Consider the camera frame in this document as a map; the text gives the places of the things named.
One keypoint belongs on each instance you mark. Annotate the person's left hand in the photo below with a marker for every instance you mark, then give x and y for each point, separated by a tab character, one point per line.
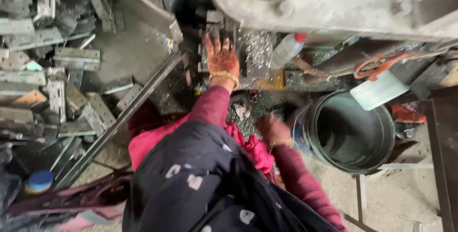
222	62

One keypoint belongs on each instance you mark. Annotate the person's right hand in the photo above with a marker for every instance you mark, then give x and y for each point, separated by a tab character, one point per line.
273	130

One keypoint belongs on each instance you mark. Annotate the gold left wrist bangle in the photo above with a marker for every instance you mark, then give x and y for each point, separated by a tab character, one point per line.
224	75

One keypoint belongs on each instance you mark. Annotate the gold wrist bangle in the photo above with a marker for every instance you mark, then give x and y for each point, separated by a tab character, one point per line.
224	75
282	142

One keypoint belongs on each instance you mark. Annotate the gold right wrist bangle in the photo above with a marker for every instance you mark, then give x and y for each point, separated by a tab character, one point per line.
282	142

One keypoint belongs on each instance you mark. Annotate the pile of metal shavings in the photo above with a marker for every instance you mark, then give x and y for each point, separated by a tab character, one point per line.
257	49

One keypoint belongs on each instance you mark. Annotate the clear bottle with red cap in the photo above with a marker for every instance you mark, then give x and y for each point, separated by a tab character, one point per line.
287	49

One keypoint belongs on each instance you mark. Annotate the person's pink garment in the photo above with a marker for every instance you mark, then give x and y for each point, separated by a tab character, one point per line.
200	142

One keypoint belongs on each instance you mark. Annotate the dark green plastic bucket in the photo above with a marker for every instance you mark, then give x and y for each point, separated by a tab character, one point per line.
349	132

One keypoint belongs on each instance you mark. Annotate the person's dark patterned scarf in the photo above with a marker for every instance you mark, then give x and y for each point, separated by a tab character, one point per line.
214	185

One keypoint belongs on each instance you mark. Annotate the pale green rectangular block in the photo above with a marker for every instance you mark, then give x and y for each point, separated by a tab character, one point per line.
378	90

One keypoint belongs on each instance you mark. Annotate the long grey metal angle bar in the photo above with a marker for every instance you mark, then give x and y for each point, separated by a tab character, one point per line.
118	124

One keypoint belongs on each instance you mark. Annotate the grey press machine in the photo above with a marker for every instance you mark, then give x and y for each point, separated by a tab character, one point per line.
332	3

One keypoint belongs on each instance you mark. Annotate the heap of perforated metal brackets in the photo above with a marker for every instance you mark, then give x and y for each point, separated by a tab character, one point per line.
50	64

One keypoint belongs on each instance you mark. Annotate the jar with blue lid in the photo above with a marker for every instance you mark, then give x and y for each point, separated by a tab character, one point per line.
39	181

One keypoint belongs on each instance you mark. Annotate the dark metal frame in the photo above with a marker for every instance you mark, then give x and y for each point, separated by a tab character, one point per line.
443	153

